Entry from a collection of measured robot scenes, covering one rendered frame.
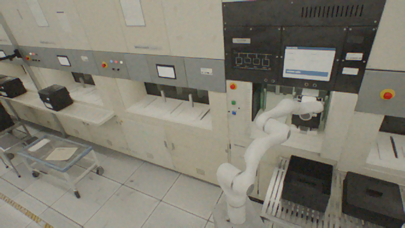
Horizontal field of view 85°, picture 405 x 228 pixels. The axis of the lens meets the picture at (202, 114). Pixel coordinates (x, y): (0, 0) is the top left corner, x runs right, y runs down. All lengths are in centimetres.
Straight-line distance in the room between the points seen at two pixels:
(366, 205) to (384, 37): 97
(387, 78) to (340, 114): 31
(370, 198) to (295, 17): 120
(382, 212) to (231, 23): 147
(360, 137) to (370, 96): 31
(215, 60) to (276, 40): 48
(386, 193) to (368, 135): 37
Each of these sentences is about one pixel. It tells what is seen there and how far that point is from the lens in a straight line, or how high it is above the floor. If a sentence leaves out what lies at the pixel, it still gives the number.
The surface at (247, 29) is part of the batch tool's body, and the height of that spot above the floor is 178.
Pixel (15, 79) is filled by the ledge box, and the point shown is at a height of 104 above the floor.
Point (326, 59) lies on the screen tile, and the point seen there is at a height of 161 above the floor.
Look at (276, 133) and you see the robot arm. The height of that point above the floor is 132.
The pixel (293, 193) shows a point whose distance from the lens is 167.
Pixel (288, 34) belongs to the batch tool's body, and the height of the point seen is 175.
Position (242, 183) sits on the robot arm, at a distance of 125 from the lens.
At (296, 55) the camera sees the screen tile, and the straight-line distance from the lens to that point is 159.
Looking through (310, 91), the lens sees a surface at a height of 122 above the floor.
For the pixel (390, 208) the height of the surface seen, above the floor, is 86.
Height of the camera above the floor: 214
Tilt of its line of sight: 32 degrees down
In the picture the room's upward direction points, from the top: 7 degrees counter-clockwise
